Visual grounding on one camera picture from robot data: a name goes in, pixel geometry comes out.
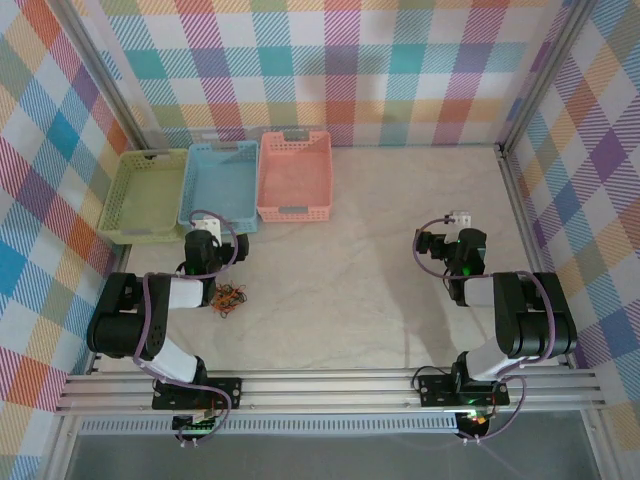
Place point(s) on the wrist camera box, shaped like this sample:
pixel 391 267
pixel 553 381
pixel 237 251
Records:
pixel 207 225
pixel 461 219

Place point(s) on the aluminium frame post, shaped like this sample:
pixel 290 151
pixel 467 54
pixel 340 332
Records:
pixel 545 75
pixel 109 75

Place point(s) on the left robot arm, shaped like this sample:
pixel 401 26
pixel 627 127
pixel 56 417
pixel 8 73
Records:
pixel 115 325

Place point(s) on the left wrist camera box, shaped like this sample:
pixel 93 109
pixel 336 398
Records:
pixel 207 225

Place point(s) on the aluminium frame side rail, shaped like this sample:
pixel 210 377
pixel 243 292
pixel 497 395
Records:
pixel 124 257
pixel 520 210

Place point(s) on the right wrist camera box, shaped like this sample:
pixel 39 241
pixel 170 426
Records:
pixel 461 219

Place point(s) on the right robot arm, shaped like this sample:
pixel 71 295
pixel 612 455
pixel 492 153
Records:
pixel 540 325

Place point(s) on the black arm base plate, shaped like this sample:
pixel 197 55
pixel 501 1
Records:
pixel 225 392
pixel 435 390

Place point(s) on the blue plastic basket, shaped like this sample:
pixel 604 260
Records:
pixel 220 185

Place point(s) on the green plastic basket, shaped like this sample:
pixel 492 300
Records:
pixel 145 195

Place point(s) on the pink plastic basket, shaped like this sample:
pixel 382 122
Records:
pixel 295 175

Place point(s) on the aluminium mounting rail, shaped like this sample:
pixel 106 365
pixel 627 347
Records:
pixel 325 390

